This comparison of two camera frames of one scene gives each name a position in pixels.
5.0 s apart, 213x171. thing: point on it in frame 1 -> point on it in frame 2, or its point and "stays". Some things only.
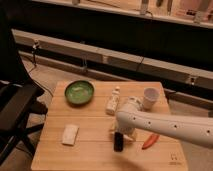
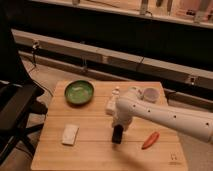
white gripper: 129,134 -> 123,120
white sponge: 70,134 stays
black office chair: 18,98 stays
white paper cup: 150,96 stays
